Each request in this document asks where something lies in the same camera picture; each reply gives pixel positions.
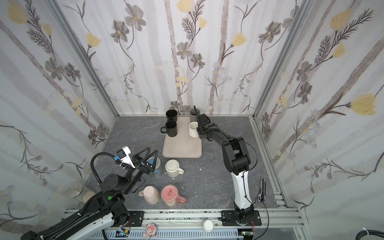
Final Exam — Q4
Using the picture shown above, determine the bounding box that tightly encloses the light pink mug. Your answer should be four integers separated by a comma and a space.
138, 186, 161, 205

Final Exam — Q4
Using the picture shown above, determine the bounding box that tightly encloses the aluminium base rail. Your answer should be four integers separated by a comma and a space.
55, 208, 305, 240

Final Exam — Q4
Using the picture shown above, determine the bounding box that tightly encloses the pink toy figure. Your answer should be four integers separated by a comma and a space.
144, 223, 157, 240

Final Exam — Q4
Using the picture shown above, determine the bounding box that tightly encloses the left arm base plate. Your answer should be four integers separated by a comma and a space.
128, 211, 145, 227

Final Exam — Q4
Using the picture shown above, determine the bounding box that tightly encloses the blue butterfly mug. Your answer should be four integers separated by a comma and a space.
148, 157, 163, 178

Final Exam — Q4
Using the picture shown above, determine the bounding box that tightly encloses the white ribbed mug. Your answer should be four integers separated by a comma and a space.
188, 122, 199, 138

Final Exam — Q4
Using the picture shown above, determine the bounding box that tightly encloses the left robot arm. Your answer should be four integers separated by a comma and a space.
21, 147, 159, 240

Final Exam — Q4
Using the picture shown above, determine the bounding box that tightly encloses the cream white mug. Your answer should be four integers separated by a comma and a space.
165, 159, 185, 178

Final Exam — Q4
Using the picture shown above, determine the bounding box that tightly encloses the grey ceramic mug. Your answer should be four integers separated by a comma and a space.
190, 109, 200, 122

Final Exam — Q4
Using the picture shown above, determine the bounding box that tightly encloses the beige rectangular tray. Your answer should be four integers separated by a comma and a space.
163, 117, 203, 159

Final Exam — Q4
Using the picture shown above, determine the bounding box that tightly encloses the black cable loop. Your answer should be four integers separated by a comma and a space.
355, 228, 384, 240

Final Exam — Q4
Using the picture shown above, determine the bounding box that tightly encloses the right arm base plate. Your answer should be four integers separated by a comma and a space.
219, 210, 262, 227

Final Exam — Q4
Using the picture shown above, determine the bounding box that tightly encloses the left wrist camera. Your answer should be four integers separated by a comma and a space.
114, 146, 136, 170

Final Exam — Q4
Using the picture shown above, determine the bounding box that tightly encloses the dark pink mug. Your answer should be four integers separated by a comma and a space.
161, 185, 187, 207

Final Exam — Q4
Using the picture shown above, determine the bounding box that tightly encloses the white round knob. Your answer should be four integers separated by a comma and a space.
203, 219, 215, 233

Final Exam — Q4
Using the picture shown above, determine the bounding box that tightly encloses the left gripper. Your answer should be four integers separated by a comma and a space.
118, 147, 155, 197

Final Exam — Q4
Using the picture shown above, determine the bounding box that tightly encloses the black and white mug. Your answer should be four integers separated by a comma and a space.
166, 109, 178, 122

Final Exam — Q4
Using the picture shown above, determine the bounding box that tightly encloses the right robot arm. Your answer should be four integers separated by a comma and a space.
196, 114, 255, 225

